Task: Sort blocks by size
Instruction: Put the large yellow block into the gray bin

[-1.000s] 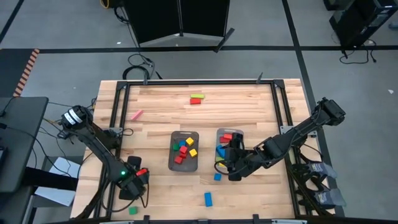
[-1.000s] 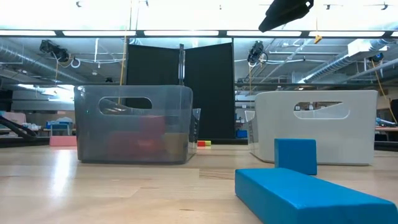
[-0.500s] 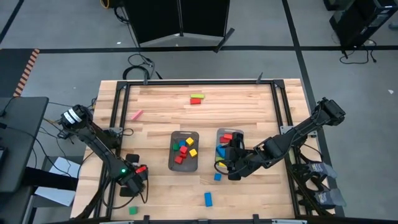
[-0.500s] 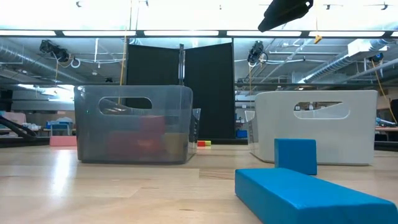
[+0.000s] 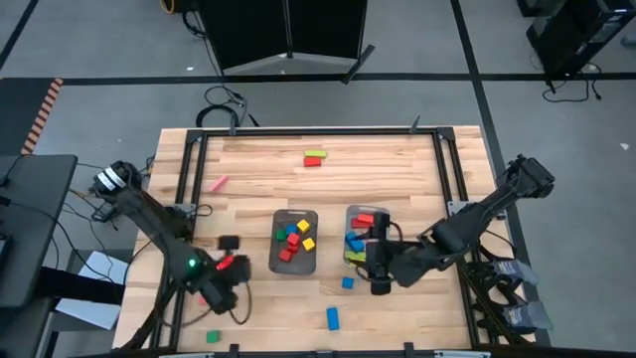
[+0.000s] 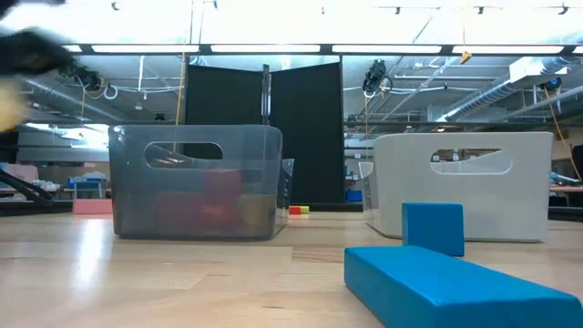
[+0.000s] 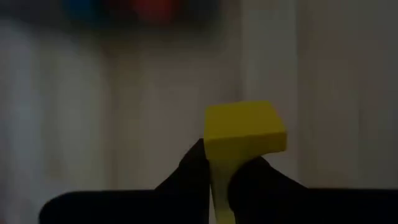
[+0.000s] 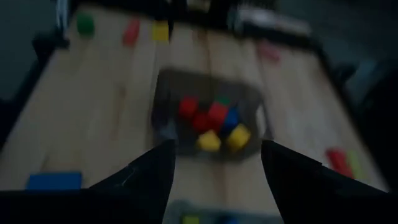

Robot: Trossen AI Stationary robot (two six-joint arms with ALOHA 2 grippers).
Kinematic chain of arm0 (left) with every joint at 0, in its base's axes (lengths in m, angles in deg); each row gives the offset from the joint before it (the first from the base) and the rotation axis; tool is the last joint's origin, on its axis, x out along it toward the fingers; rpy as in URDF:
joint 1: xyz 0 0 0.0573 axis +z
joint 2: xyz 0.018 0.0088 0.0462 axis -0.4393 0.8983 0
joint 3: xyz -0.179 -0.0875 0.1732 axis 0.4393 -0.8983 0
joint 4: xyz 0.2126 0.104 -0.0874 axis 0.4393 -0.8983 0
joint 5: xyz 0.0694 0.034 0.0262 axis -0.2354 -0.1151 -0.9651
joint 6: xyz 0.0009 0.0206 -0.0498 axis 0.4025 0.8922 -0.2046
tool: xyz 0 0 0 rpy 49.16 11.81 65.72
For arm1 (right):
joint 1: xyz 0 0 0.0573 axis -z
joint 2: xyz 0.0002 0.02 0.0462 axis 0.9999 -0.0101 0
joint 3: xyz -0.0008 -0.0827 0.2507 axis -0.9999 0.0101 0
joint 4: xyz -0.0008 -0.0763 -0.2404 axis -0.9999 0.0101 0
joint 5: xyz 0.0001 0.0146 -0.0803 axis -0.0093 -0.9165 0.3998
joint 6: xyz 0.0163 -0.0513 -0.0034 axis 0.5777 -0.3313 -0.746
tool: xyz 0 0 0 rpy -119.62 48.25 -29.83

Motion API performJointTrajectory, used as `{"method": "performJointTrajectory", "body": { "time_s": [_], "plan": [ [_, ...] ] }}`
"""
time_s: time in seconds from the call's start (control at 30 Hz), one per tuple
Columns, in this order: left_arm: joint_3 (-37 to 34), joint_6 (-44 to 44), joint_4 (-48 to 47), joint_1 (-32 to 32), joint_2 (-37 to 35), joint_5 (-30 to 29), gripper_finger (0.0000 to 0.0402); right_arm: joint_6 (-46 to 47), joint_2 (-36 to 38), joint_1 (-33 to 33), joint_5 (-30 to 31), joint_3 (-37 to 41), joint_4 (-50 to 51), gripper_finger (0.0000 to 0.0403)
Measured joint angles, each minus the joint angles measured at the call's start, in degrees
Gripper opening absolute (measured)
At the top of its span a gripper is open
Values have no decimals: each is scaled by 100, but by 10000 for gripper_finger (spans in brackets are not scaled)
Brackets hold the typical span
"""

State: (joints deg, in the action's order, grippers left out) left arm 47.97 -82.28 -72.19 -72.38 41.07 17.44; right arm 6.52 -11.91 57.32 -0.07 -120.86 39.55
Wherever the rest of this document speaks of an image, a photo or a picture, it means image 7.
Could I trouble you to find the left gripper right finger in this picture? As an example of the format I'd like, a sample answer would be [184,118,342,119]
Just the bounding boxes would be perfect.
[228,156,309,192]

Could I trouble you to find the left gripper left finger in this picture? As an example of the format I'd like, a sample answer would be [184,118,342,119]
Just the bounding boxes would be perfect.
[154,138,215,192]

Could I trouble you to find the yellow rectangular block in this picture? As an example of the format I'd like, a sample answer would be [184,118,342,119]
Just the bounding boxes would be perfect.
[203,100,288,224]

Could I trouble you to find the red cube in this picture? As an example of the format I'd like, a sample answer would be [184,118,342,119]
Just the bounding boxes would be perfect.
[132,0,180,22]

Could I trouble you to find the blue cube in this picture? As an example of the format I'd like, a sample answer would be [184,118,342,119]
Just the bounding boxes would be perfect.
[62,0,105,24]

